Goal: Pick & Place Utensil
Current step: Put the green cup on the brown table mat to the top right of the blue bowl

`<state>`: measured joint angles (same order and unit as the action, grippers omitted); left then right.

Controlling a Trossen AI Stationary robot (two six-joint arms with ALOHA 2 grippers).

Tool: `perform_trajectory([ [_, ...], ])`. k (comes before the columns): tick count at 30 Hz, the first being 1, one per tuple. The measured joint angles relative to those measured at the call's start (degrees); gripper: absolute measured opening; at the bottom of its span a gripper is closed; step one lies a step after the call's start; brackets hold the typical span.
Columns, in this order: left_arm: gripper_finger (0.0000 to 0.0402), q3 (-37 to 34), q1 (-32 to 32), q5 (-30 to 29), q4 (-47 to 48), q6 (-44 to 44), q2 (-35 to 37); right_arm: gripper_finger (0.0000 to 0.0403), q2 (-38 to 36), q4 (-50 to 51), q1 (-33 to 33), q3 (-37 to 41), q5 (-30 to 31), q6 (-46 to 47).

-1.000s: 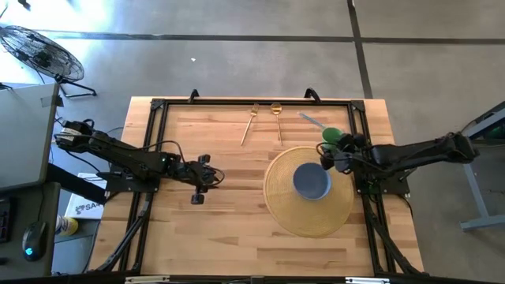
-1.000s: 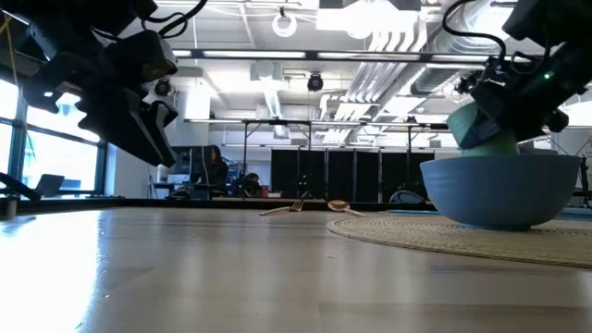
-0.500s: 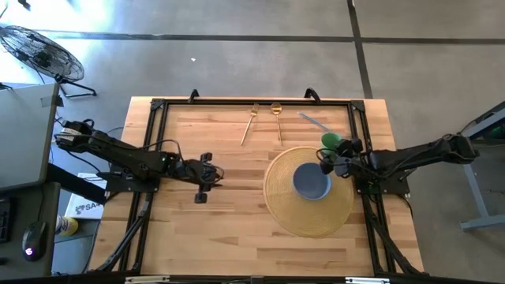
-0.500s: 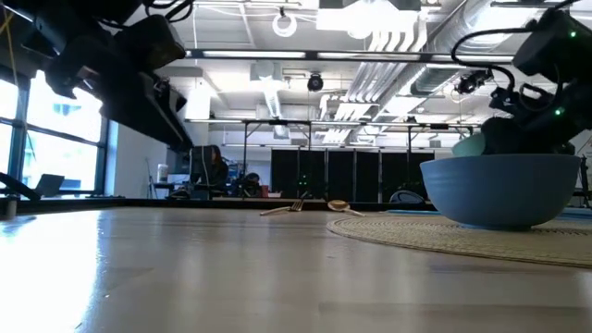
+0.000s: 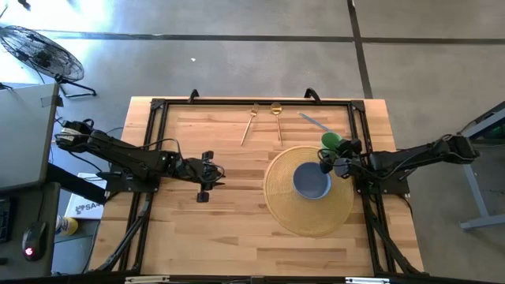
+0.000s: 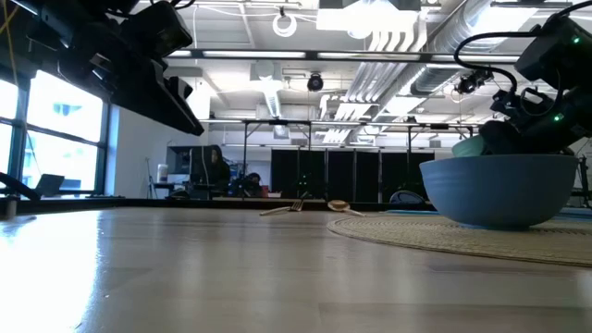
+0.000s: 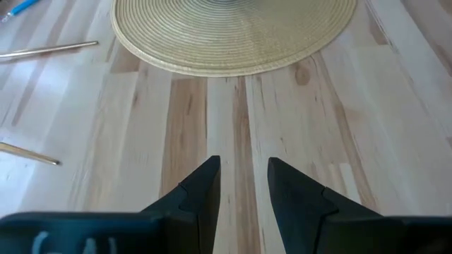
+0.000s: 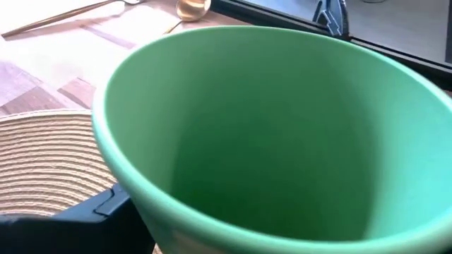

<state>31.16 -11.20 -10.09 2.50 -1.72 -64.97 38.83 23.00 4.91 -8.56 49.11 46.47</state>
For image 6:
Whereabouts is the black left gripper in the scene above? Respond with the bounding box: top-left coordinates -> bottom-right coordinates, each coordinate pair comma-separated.
59,31 -> 205,137

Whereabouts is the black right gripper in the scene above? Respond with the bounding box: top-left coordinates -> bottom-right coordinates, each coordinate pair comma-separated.
478,85 -> 592,156

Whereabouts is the light green cup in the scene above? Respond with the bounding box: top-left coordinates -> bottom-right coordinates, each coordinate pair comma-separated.
451,134 -> 487,158

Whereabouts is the blue-grey bowl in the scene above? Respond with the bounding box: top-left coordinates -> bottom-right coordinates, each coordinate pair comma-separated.
419,154 -> 579,231

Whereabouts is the wooden fork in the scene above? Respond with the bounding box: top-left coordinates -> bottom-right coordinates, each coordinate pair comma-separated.
259,198 -> 307,217

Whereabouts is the black computer monitor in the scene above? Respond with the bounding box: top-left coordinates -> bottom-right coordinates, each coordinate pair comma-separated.
166,144 -> 214,187

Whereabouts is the person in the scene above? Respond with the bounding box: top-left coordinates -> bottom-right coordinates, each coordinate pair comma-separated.
240,171 -> 269,199
208,144 -> 232,198

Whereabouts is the dark round chair back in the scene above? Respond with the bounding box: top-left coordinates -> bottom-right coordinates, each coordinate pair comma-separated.
389,190 -> 427,207

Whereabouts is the round woven placemat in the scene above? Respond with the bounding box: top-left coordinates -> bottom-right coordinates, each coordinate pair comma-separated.
326,215 -> 592,269

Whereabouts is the open laptop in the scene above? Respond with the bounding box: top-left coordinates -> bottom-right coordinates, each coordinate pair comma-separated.
33,173 -> 67,198

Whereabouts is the black partition screen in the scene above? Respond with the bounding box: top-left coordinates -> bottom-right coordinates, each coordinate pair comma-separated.
269,148 -> 437,201

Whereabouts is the wooden spoon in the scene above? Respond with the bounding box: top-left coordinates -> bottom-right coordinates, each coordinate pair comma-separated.
327,199 -> 367,218

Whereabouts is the black frame-mounted camera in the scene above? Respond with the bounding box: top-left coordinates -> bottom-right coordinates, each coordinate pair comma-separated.
454,68 -> 495,96

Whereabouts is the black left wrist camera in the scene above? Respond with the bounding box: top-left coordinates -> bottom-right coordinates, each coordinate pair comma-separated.
120,1 -> 194,60

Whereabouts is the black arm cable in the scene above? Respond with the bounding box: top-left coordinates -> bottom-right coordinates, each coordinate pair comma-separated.
452,30 -> 545,93

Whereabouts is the silver ventilation duct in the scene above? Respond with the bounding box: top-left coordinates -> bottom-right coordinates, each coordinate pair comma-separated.
409,0 -> 524,97

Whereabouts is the black background rig frame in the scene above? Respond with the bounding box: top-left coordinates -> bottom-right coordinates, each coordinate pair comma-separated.
198,117 -> 480,200

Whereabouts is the white cable loop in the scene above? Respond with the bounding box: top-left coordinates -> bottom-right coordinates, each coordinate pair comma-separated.
271,6 -> 299,39

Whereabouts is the black overhead camera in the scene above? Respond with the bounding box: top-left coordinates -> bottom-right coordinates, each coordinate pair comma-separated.
306,72 -> 326,93

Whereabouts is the black aluminium rig frame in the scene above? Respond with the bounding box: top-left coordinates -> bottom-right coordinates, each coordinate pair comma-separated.
164,47 -> 523,65

